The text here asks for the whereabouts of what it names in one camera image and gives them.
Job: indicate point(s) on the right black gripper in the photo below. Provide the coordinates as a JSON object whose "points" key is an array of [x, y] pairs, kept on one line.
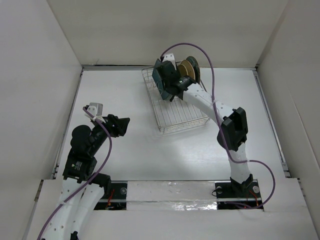
{"points": [[175, 68]]}

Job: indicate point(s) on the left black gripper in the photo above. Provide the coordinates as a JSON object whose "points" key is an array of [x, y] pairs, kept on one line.
{"points": [[116, 126]]}

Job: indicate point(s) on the yellow woven round plate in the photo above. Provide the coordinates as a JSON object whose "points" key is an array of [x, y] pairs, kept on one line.
{"points": [[182, 70]]}

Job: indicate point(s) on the beige bird plate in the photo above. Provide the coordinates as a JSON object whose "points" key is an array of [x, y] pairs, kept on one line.
{"points": [[190, 70]]}

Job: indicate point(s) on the dark teal round plate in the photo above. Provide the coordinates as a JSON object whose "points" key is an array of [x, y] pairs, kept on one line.
{"points": [[192, 60]]}

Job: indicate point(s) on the teal square plate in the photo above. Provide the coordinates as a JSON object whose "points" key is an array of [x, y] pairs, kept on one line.
{"points": [[157, 78]]}

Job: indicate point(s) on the light green flower plate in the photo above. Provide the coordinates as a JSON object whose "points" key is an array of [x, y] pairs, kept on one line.
{"points": [[164, 94]]}

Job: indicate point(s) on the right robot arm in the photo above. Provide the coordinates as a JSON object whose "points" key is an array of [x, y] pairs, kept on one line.
{"points": [[232, 123]]}

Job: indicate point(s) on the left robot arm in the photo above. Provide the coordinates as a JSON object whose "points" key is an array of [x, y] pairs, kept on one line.
{"points": [[82, 186]]}

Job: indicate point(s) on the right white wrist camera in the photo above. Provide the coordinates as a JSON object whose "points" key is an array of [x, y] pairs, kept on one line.
{"points": [[168, 57]]}

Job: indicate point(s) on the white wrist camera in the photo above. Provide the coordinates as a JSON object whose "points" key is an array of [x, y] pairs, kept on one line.
{"points": [[94, 111], [168, 57]]}

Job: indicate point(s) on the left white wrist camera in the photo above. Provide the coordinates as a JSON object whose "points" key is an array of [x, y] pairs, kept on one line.
{"points": [[94, 111]]}

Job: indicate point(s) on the metal wire dish rack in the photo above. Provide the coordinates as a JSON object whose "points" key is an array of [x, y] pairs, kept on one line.
{"points": [[171, 116]]}

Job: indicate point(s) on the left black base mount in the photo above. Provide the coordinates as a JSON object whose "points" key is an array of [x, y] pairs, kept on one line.
{"points": [[115, 199]]}

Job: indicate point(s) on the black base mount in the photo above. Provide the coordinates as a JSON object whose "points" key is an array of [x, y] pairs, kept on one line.
{"points": [[115, 199], [228, 199]]}

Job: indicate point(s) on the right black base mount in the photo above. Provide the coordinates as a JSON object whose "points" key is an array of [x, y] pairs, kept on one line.
{"points": [[228, 199]]}

